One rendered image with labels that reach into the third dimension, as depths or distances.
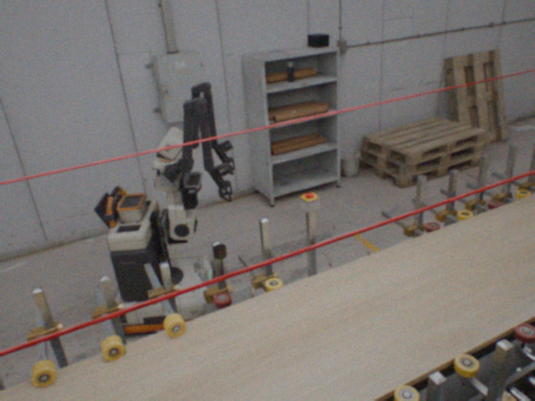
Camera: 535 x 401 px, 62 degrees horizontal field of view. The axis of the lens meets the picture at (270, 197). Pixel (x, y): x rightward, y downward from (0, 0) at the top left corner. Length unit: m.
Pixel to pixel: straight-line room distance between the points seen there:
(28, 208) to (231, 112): 2.17
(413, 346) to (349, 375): 0.29
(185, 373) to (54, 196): 3.14
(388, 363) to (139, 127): 3.44
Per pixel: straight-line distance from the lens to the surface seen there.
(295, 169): 5.36
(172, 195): 3.02
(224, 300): 2.10
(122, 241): 3.01
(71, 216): 4.78
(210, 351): 1.88
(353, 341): 1.88
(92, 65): 4.42
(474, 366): 1.86
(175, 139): 2.85
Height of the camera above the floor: 2.19
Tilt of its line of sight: 26 degrees down
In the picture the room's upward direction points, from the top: 4 degrees counter-clockwise
